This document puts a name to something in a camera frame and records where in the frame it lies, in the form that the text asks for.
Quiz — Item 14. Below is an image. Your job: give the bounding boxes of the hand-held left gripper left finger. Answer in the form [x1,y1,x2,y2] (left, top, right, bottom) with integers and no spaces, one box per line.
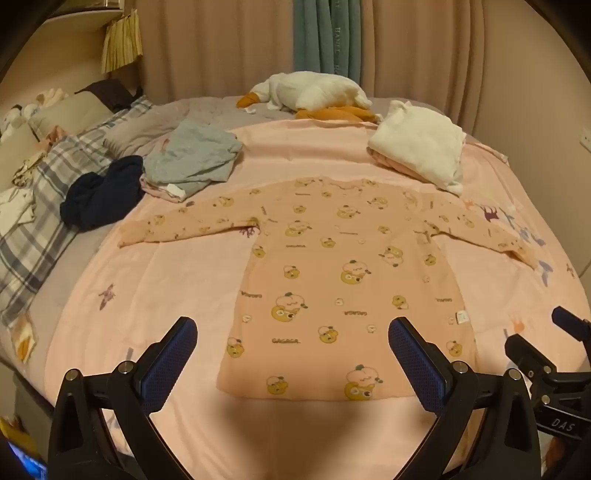
[47,316,199,480]

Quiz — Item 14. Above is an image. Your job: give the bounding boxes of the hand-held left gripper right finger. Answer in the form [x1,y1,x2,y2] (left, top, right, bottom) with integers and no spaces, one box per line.
[388,316,542,480]

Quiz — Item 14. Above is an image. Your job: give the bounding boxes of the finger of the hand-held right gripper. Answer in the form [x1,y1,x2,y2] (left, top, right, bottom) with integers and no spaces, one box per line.
[504,333,561,393]
[551,306,591,344]

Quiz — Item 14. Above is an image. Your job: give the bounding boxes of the pink cartoon print shirt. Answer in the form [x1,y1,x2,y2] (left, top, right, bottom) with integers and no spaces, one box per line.
[116,175,541,401]

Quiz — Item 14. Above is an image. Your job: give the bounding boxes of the pink white garment under grey clothes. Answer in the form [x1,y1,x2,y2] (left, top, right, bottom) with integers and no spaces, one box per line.
[140,175,197,204]

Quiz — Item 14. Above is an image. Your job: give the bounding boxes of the grey crumpled clothes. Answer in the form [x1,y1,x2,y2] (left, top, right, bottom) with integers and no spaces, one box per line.
[143,119,244,195]

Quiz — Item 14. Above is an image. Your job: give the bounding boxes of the pink animal print blanket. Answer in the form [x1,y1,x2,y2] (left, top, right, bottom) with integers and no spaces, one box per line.
[28,117,583,467]

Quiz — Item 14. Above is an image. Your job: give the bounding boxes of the navy blue cloth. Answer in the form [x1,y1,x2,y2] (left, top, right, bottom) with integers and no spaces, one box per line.
[60,155,145,230]

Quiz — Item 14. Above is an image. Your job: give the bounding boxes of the plaid grey duvet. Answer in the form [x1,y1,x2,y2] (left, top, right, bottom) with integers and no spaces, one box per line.
[0,95,155,329]

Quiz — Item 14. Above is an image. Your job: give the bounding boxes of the white folded garment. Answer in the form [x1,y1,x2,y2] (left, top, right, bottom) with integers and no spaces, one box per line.
[368,99,467,195]

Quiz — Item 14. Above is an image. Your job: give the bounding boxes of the beige headboard cushion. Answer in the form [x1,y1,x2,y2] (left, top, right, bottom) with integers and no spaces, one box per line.
[28,92,116,141]

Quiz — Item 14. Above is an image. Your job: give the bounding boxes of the dark brown pillow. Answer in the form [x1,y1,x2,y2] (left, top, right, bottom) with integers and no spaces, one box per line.
[76,78,145,112]

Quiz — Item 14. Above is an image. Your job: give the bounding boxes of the white goose plush toy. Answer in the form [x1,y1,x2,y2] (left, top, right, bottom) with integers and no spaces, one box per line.
[236,71,383,124]

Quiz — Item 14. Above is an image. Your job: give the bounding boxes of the beige curtain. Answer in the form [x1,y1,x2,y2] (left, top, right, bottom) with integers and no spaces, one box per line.
[136,0,575,139]

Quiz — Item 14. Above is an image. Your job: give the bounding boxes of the yellow fringed cloth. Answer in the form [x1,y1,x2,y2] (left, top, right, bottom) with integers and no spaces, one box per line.
[102,10,144,75]

